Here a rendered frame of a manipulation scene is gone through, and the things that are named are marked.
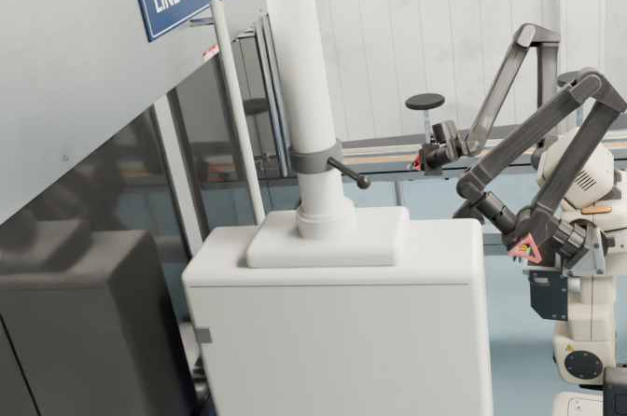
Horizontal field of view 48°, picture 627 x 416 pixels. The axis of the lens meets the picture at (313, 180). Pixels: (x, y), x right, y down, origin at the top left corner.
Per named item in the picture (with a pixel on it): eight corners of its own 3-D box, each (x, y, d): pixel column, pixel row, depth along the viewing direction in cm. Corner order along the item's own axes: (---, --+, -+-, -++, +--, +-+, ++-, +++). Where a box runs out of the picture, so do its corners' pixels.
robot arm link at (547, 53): (565, 21, 209) (555, 30, 219) (519, 20, 210) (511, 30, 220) (564, 170, 207) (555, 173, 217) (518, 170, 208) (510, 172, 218)
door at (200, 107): (223, 351, 153) (160, 94, 129) (276, 244, 194) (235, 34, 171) (226, 351, 153) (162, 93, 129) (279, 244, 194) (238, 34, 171)
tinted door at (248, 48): (277, 243, 194) (236, 34, 171) (310, 178, 232) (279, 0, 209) (279, 243, 194) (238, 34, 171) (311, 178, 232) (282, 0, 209)
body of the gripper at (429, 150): (436, 145, 225) (450, 140, 219) (438, 176, 223) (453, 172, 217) (419, 145, 222) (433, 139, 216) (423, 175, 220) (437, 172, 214)
